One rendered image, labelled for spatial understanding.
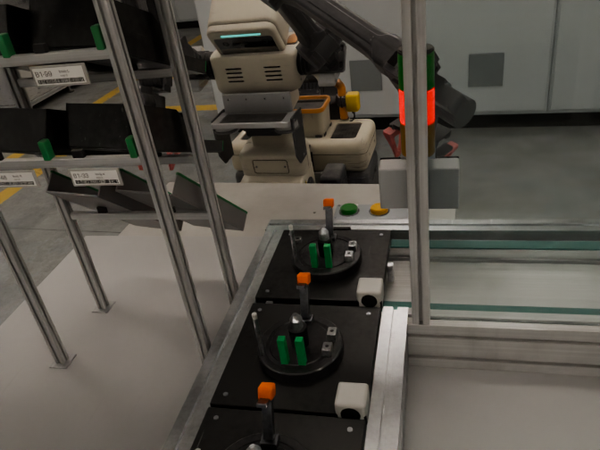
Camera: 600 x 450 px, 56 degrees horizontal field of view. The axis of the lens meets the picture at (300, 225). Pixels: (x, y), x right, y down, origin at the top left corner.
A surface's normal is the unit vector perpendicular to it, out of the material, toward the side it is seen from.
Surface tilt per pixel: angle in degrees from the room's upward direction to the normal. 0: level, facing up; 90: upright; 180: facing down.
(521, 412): 0
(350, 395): 0
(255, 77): 98
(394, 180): 90
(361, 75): 90
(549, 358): 90
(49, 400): 0
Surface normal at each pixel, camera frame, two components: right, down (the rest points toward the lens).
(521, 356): -0.21, 0.53
